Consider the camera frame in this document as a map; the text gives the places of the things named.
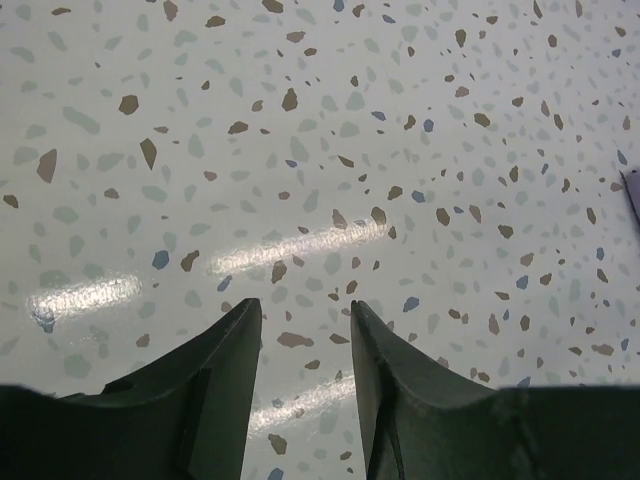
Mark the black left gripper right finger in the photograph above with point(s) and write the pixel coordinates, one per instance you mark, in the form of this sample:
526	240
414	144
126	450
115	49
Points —
420	420

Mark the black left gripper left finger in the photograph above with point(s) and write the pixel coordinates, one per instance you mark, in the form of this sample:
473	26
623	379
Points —
183	416

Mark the folded purple t shirt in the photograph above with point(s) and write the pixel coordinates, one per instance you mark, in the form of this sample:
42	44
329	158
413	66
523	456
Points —
631	183

